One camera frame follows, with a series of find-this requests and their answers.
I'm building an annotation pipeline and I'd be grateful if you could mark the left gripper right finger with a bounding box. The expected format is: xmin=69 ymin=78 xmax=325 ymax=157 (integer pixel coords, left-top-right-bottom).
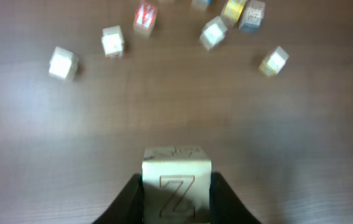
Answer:
xmin=209 ymin=172 xmax=261 ymax=224

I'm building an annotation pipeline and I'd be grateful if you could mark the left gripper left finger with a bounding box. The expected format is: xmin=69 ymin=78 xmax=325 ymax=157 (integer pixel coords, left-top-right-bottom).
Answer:
xmin=93 ymin=174 xmax=144 ymax=224

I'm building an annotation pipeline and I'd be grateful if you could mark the plain Z wooden block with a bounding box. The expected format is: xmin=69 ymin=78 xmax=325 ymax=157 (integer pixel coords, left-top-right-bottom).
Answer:
xmin=142 ymin=146 xmax=212 ymax=224

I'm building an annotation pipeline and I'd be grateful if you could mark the plain wooden green block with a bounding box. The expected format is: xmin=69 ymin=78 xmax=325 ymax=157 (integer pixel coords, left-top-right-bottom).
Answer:
xmin=48 ymin=46 xmax=79 ymax=80

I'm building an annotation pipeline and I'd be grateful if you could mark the red A side block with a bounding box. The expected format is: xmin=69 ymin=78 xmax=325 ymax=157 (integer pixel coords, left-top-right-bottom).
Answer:
xmin=101 ymin=26 xmax=125 ymax=58

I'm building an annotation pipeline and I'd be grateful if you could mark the yellow turtle picture block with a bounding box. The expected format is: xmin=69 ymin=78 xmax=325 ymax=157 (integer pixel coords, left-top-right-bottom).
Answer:
xmin=259 ymin=46 xmax=289 ymax=77

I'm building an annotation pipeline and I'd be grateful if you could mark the red I side block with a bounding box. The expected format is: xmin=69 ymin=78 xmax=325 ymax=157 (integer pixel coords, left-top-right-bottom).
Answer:
xmin=199 ymin=16 xmax=227 ymax=51

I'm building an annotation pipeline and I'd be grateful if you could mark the red V letter block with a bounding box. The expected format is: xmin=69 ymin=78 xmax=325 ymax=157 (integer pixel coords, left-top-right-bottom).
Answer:
xmin=133 ymin=1 xmax=157 ymax=37

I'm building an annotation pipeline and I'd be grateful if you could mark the yellow top block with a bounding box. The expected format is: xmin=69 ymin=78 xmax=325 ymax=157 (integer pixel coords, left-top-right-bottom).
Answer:
xmin=220 ymin=0 xmax=247 ymax=27

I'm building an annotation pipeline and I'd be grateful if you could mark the blue H letter block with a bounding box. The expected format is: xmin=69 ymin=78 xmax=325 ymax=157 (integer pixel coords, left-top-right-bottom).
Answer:
xmin=239 ymin=0 xmax=265 ymax=32

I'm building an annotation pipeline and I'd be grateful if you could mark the blue D letter block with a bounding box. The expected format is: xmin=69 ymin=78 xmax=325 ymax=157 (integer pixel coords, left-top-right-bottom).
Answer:
xmin=191 ymin=0 xmax=211 ymax=11

